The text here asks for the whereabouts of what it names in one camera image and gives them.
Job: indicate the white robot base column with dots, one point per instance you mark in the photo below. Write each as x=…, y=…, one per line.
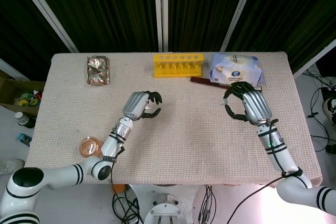
x=165, y=208

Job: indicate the clear jar of rubber bands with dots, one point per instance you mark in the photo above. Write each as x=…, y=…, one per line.
x=90, y=147

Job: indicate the yellow plastic test tube rack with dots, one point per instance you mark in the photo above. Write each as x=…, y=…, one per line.
x=178, y=73

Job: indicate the dark red wooden stick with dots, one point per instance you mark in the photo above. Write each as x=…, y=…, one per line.
x=204, y=80

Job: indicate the brown cardboard box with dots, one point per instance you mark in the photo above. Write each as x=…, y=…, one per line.
x=15, y=87

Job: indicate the dark green curtain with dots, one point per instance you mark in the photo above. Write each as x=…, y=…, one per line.
x=21, y=30
x=105, y=9
x=199, y=9
x=294, y=11

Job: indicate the white metal frame post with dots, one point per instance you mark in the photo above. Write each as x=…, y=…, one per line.
x=161, y=11
x=13, y=69
x=50, y=14
x=315, y=58
x=240, y=11

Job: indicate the black white shoe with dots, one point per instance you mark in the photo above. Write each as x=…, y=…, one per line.
x=329, y=108

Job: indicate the pink waffle tablecloth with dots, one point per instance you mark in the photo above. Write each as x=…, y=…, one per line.
x=183, y=134

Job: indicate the blue white tissue pack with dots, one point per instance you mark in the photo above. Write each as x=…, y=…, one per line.
x=236, y=69

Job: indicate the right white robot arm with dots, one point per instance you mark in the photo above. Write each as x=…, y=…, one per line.
x=277, y=145

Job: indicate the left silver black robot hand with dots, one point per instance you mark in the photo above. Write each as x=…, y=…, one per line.
x=135, y=104

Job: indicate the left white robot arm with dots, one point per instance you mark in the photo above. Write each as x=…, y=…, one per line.
x=111, y=145

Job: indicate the dark bottle with white cap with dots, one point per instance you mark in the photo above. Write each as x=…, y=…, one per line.
x=25, y=121

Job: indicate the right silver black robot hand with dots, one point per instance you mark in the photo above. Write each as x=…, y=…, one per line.
x=256, y=103

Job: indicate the small blue packet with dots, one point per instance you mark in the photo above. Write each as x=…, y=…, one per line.
x=24, y=139

